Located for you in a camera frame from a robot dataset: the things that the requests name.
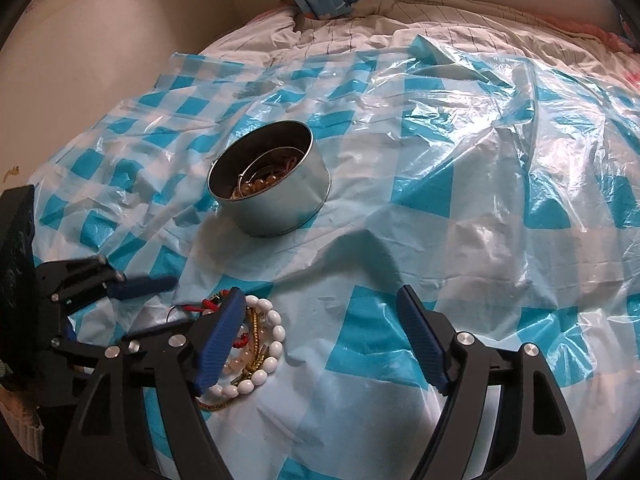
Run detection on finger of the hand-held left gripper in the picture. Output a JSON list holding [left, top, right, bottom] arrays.
[[37, 254, 179, 314], [50, 320, 202, 367]]

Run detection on brown bead bracelet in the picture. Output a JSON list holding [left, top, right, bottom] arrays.
[[231, 166, 301, 200]]

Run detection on pale pink bead bracelet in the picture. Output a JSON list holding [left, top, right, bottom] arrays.
[[220, 332, 256, 376]]

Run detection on red cord bracelet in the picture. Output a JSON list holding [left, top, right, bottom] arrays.
[[167, 299, 251, 351]]

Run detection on round metal tin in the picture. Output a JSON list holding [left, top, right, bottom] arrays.
[[207, 120, 332, 237]]

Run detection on white bead bracelet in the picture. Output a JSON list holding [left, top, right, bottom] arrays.
[[207, 296, 287, 401]]

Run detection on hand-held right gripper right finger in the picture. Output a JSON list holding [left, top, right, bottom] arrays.
[[396, 284, 586, 480]]

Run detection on blue checkered plastic sheet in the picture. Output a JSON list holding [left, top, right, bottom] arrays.
[[27, 35, 640, 480]]

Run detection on person's left forearm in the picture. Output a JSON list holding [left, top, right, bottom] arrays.
[[0, 385, 49, 444]]

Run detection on pink bed sheet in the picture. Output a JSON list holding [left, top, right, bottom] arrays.
[[537, 12, 632, 54]]

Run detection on white striped quilt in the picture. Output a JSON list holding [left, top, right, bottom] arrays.
[[200, 0, 626, 61]]

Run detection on gold chain bracelet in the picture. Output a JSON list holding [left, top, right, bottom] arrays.
[[196, 305, 281, 412]]

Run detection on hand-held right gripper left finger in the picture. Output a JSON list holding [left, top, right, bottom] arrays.
[[57, 287, 246, 480]]

